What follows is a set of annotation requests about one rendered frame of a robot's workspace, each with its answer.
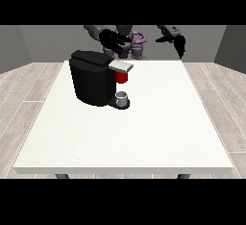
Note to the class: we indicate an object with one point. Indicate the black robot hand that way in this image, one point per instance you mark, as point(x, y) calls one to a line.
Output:
point(110, 39)
point(179, 42)

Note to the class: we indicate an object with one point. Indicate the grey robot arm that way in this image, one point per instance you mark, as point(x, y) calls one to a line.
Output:
point(169, 30)
point(93, 31)

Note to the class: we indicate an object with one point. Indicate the pale grey machine lid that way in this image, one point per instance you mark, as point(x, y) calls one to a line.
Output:
point(121, 65)

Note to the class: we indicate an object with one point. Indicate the red pod holder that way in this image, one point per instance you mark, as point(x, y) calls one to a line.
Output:
point(120, 77)

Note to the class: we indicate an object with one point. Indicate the black coffee machine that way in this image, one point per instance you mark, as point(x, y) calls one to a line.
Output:
point(91, 81)

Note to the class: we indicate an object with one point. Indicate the small grey cup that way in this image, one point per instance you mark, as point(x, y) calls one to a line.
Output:
point(122, 99)

